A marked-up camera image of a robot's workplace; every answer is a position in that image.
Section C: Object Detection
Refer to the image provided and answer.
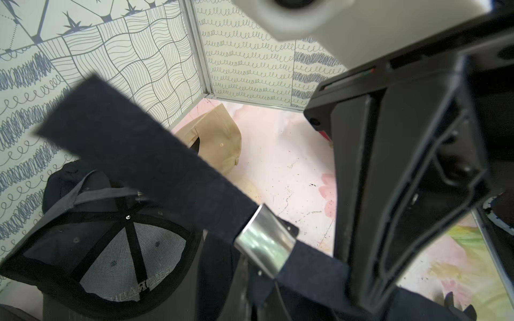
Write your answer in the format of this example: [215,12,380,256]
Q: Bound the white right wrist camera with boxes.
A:
[234,0,493,69]

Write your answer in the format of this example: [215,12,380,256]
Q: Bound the beige baseball cap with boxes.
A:
[173,104,242,175]

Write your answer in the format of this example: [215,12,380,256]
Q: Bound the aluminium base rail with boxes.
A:
[471,209,513,306]

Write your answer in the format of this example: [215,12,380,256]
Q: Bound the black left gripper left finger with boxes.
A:
[218,258,252,321]

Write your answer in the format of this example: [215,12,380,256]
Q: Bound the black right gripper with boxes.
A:
[303,7,513,312]

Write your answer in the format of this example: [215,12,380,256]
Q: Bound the navy baseball cap metal buckle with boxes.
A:
[37,76,459,320]

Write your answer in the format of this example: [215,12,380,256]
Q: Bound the dark red baseball cap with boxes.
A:
[319,131,332,142]

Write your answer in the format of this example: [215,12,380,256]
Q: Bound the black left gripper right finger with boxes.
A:
[256,276,292,321]

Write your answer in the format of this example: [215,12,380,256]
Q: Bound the blue handled pliers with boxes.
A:
[443,292,477,321]

